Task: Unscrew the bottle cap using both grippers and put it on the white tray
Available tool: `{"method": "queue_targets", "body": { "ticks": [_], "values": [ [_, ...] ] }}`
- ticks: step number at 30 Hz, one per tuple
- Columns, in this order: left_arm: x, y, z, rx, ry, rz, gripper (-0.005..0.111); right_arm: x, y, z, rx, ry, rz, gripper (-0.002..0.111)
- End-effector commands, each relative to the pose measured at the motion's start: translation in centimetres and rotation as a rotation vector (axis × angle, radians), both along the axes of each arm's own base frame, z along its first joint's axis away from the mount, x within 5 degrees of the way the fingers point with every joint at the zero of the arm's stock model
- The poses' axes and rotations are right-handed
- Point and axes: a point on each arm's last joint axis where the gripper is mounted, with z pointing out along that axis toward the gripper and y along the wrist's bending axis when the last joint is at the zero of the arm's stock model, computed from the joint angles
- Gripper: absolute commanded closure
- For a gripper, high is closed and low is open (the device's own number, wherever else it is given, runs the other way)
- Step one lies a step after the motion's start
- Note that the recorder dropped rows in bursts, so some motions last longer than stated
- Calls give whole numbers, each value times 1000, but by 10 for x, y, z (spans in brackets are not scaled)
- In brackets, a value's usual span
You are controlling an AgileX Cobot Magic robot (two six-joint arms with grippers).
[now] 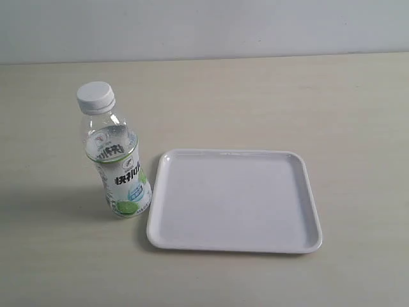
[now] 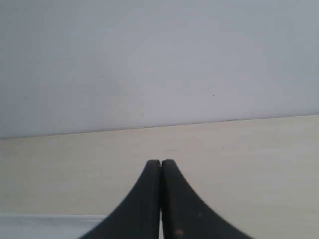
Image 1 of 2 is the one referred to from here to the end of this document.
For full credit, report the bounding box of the clear plastic water bottle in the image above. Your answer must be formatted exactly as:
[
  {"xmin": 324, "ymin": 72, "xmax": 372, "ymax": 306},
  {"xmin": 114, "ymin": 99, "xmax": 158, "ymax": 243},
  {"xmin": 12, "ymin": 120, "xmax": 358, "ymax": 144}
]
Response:
[{"xmin": 78, "ymin": 101, "xmax": 152, "ymax": 217}]

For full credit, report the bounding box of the white bottle cap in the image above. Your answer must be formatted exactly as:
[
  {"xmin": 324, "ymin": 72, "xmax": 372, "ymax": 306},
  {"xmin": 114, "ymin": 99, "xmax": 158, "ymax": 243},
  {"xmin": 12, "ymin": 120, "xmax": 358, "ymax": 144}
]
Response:
[{"xmin": 76, "ymin": 81, "xmax": 115, "ymax": 113}]

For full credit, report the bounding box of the white rectangular plastic tray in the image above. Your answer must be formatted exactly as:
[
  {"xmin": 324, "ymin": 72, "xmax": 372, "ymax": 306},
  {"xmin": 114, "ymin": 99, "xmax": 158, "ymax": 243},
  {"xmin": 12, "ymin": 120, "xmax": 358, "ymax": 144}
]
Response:
[{"xmin": 146, "ymin": 149, "xmax": 323, "ymax": 254}]

